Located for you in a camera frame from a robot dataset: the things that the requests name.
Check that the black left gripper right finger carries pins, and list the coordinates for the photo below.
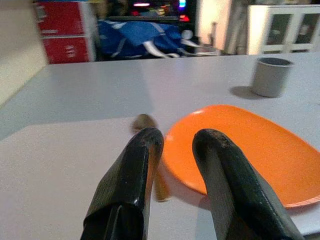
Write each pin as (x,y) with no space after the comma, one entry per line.
(240,190)

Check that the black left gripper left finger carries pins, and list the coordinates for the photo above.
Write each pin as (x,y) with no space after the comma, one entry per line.
(125,180)

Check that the orange plate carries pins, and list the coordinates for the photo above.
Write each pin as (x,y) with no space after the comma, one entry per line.
(250,130)

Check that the grey cup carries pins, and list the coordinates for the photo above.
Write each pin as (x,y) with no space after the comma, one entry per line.
(271,80)

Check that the blue bag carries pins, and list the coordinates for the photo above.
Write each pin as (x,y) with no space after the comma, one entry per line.
(130,37)

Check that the white glass-door cabinet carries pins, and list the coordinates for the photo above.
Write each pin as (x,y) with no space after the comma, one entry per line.
(257,25)

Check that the dark shelf with coloured lights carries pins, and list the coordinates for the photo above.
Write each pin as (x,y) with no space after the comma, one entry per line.
(150,12)

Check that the red drawer cabinet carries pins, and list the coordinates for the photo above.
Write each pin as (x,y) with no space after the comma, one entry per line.
(62,20)

